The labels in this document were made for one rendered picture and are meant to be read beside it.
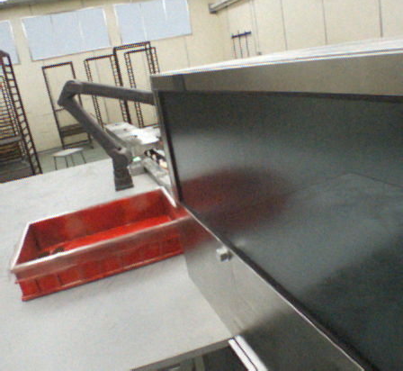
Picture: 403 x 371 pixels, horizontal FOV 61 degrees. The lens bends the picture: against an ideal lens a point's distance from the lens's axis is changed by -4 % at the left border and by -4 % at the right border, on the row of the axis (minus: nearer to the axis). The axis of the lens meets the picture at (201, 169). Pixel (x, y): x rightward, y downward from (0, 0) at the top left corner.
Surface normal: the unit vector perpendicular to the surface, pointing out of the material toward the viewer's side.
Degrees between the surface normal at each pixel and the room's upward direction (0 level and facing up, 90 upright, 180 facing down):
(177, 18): 90
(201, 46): 90
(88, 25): 90
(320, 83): 90
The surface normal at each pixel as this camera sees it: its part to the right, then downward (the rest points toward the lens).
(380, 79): -0.91, 0.25
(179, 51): 0.37, 0.21
